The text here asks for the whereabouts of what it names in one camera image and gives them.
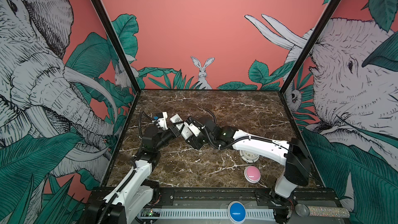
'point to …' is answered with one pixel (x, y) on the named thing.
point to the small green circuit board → (151, 212)
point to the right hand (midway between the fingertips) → (187, 137)
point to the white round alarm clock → (249, 156)
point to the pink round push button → (252, 174)
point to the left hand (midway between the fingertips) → (185, 121)
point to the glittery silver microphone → (304, 210)
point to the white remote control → (176, 118)
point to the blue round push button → (237, 212)
